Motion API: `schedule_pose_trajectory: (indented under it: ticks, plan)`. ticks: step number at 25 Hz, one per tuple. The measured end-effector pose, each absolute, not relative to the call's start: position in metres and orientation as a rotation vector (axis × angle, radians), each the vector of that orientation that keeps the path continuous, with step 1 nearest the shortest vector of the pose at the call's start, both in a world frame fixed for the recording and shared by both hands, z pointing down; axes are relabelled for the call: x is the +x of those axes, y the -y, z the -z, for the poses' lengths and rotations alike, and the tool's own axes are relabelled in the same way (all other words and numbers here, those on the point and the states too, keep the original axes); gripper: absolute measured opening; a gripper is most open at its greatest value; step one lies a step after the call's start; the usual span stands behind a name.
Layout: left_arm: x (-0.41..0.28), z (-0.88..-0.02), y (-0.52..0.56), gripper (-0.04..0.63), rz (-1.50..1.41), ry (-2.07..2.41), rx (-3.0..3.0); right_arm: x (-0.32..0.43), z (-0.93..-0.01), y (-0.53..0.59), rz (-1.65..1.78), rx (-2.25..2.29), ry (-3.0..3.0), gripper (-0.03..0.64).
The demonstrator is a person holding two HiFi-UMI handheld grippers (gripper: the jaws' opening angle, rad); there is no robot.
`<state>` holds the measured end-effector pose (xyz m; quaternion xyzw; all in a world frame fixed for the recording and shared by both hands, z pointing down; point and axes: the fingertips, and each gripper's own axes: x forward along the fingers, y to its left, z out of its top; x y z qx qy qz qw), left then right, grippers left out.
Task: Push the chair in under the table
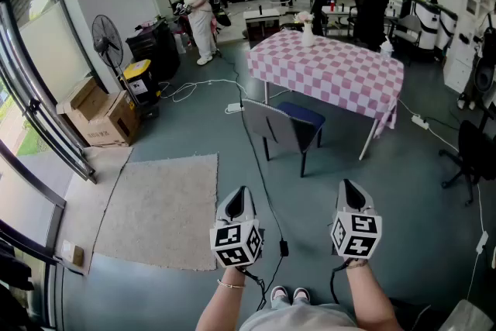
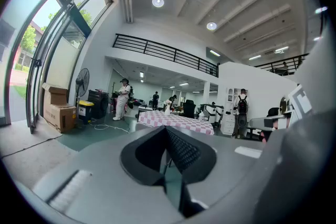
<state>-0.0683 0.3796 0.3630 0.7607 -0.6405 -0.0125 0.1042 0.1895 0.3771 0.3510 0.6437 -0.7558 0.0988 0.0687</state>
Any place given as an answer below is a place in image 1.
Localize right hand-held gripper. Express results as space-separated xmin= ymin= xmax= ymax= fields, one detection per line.
xmin=330 ymin=178 xmax=383 ymax=261

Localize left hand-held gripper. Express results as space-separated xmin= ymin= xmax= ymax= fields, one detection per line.
xmin=209 ymin=185 xmax=266 ymax=269

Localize blue seat grey chair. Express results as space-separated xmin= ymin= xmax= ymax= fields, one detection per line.
xmin=240 ymin=98 xmax=326 ymax=178

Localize person's left forearm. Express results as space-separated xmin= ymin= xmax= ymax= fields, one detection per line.
xmin=195 ymin=265 xmax=249 ymax=331

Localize person's right forearm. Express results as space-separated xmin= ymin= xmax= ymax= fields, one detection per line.
xmin=344 ymin=259 xmax=404 ymax=331

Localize pink checkered tablecloth table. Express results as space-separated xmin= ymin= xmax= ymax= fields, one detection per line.
xmin=246 ymin=29 xmax=405 ymax=161

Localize black office chair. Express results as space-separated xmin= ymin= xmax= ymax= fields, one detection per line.
xmin=439 ymin=119 xmax=496 ymax=206
xmin=350 ymin=0 xmax=391 ymax=51
xmin=312 ymin=0 xmax=330 ymax=36

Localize grey folding chair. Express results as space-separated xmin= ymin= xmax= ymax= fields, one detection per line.
xmin=391 ymin=13 xmax=423 ymax=55

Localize beige rug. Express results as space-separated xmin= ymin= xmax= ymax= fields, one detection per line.
xmin=94 ymin=153 xmax=219 ymax=271

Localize person's grey jeans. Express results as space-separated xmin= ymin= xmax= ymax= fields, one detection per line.
xmin=269 ymin=298 xmax=313 ymax=310

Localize person's grey shirt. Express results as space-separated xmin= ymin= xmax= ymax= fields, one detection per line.
xmin=239 ymin=302 xmax=360 ymax=331

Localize pink checkered tablecloth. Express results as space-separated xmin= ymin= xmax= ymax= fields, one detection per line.
xmin=246 ymin=29 xmax=405 ymax=139

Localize clear plastic drink cup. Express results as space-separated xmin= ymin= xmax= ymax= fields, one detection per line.
xmin=379 ymin=39 xmax=394 ymax=61

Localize brown cardboard box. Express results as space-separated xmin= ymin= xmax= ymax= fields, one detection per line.
xmin=67 ymin=90 xmax=141 ymax=147
xmin=56 ymin=76 xmax=111 ymax=121

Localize black toolbox with yellow lid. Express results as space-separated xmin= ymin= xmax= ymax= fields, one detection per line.
xmin=119 ymin=58 xmax=162 ymax=108

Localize white vase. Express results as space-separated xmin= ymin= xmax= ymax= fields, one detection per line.
xmin=301 ymin=21 xmax=315 ymax=48

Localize small cardboard box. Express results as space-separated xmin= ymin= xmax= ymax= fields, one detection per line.
xmin=61 ymin=240 xmax=85 ymax=267

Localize black drawer cabinet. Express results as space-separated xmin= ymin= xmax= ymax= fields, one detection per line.
xmin=126 ymin=19 xmax=181 ymax=82

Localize white top low cabinet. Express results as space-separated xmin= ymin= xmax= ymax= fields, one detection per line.
xmin=243 ymin=8 xmax=281 ymax=47

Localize white black-trimmed machine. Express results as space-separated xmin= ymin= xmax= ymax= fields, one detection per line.
xmin=436 ymin=5 xmax=459 ymax=50
xmin=401 ymin=0 xmax=441 ymax=50

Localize black standing fan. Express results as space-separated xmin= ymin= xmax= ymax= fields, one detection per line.
xmin=91 ymin=14 xmax=135 ymax=105

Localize black framed glass window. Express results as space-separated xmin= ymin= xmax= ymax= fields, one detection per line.
xmin=0 ymin=0 xmax=98 ymax=331

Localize black floor cable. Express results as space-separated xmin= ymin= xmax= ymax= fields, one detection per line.
xmin=220 ymin=50 xmax=286 ymax=243

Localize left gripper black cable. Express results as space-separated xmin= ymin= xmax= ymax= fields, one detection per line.
xmin=236 ymin=266 xmax=268 ymax=311

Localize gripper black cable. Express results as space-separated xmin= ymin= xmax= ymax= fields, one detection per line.
xmin=329 ymin=258 xmax=356 ymax=305
xmin=236 ymin=266 xmax=268 ymax=311

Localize left wrist bracelet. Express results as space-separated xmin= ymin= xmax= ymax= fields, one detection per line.
xmin=216 ymin=278 xmax=246 ymax=290

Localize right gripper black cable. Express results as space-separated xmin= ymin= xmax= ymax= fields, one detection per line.
xmin=329 ymin=258 xmax=356 ymax=305

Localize white floor cable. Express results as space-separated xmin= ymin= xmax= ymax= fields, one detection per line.
xmin=158 ymin=79 xmax=249 ymax=104
xmin=398 ymin=98 xmax=489 ymax=299

